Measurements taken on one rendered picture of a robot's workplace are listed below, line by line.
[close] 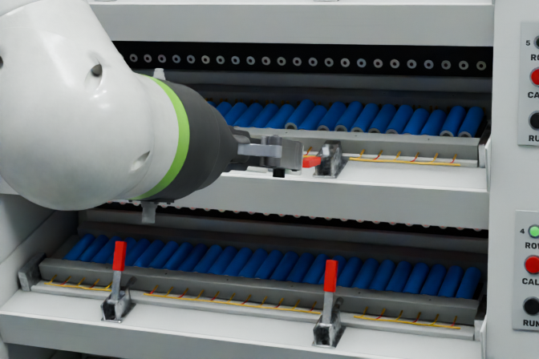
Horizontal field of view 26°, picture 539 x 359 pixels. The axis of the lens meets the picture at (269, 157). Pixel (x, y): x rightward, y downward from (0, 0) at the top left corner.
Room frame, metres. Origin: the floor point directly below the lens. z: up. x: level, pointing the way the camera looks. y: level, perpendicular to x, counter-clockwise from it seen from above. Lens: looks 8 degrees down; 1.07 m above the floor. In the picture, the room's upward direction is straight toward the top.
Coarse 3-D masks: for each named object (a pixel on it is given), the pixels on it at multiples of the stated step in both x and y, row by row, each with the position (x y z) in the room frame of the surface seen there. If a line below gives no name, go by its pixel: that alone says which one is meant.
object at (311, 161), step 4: (324, 148) 1.24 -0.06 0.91; (328, 148) 1.24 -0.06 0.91; (324, 152) 1.25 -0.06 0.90; (328, 152) 1.24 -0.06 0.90; (312, 156) 1.21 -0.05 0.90; (320, 156) 1.23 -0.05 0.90; (324, 156) 1.23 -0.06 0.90; (328, 156) 1.24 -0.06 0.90; (304, 160) 1.18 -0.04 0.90; (308, 160) 1.18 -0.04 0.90; (312, 160) 1.19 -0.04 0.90; (316, 160) 1.20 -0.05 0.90; (320, 160) 1.21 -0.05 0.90; (324, 160) 1.23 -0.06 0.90; (304, 164) 1.18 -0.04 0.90; (308, 164) 1.18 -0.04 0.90; (312, 164) 1.19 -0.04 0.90; (316, 164) 1.20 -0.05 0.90
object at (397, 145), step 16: (240, 128) 1.33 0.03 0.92; (256, 128) 1.33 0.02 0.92; (272, 128) 1.32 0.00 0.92; (304, 144) 1.29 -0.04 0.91; (320, 144) 1.29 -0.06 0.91; (352, 144) 1.27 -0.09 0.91; (368, 144) 1.26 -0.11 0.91; (384, 144) 1.26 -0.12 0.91; (400, 144) 1.25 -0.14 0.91; (416, 144) 1.24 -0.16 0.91; (432, 144) 1.24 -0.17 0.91; (448, 144) 1.23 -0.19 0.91; (464, 144) 1.22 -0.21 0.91; (368, 160) 1.25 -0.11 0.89; (384, 160) 1.24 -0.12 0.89; (400, 160) 1.24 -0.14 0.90; (432, 160) 1.23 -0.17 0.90
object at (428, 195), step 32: (480, 160) 1.21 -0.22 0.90; (0, 192) 1.41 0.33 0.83; (192, 192) 1.30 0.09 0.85; (224, 192) 1.29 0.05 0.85; (256, 192) 1.27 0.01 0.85; (288, 192) 1.26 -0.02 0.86; (320, 192) 1.24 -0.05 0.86; (352, 192) 1.23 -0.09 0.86; (384, 192) 1.21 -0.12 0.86; (416, 192) 1.20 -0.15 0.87; (448, 192) 1.18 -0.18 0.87; (480, 192) 1.17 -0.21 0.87; (448, 224) 1.20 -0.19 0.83; (480, 224) 1.18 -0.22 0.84
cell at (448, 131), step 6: (456, 108) 1.32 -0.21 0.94; (462, 108) 1.32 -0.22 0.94; (450, 114) 1.31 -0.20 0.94; (456, 114) 1.31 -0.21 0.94; (462, 114) 1.31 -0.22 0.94; (450, 120) 1.29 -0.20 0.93; (456, 120) 1.29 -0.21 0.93; (462, 120) 1.31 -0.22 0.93; (444, 126) 1.28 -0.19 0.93; (450, 126) 1.28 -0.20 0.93; (456, 126) 1.29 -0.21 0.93; (444, 132) 1.27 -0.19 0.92; (450, 132) 1.27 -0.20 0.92; (456, 132) 1.28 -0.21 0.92
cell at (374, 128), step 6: (384, 108) 1.34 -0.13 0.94; (390, 108) 1.34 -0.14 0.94; (378, 114) 1.34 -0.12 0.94; (384, 114) 1.33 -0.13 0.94; (390, 114) 1.34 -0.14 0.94; (378, 120) 1.31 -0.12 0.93; (384, 120) 1.32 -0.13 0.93; (390, 120) 1.33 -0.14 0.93; (372, 126) 1.30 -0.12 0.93; (378, 126) 1.30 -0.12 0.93; (384, 126) 1.31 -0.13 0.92; (372, 132) 1.30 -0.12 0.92; (378, 132) 1.30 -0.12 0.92
